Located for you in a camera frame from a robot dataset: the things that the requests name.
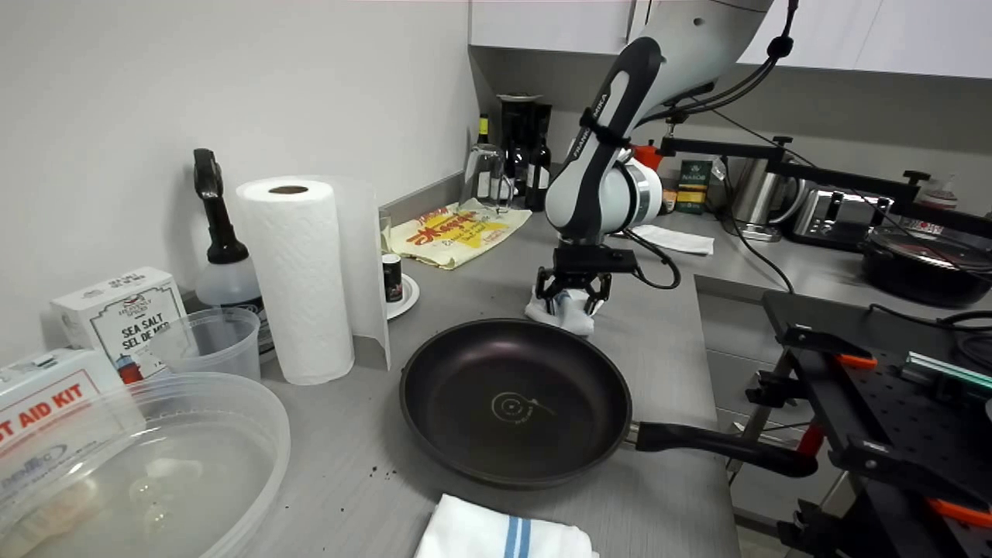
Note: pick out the white first aid kit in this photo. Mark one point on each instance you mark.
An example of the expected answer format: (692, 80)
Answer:
(52, 404)

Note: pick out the black perforated robot table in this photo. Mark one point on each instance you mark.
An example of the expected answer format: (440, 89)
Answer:
(910, 412)

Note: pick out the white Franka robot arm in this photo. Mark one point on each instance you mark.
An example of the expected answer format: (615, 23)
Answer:
(589, 196)

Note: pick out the steel toaster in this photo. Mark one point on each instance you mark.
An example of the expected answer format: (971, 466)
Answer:
(842, 217)

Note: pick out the white folded napkin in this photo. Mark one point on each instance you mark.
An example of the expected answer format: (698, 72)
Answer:
(676, 239)

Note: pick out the small white blue-striped cloth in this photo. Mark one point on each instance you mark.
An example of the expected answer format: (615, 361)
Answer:
(474, 532)

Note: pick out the clear plastic bowl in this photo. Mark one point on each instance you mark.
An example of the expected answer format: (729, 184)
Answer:
(157, 484)

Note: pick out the black horizontal mounting bar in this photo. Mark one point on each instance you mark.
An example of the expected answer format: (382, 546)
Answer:
(825, 176)

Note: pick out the steel canister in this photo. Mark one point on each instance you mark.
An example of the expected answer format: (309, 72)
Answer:
(763, 199)

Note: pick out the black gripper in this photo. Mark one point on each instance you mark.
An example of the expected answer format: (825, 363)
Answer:
(579, 279)

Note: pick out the black frying pan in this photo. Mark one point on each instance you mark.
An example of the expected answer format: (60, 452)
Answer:
(517, 404)

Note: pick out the black round cooker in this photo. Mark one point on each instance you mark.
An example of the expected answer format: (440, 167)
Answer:
(925, 268)

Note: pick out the white paper towel roll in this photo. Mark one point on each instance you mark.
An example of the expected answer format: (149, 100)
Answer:
(298, 279)

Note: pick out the dark-label spice jar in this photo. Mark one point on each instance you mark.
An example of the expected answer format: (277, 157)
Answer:
(392, 279)

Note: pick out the black-headed spray bottle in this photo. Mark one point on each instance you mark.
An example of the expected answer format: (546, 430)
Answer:
(219, 237)

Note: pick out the black coffee machine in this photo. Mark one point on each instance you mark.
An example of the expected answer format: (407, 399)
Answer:
(522, 143)

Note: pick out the yellow printed bag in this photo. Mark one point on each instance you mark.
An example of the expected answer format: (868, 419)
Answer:
(454, 234)

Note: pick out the large white blue-striped cloth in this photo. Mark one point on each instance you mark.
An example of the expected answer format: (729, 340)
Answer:
(563, 320)

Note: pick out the green tea box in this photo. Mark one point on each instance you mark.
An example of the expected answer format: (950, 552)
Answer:
(698, 184)

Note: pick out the clear plastic cup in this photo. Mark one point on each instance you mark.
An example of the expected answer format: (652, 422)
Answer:
(222, 346)

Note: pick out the white sea salt box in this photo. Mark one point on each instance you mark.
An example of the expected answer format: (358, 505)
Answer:
(129, 320)

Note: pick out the small glass bottle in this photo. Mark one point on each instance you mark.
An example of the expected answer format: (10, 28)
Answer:
(482, 159)

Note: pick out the white round plate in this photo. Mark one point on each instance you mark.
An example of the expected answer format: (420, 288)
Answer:
(407, 298)

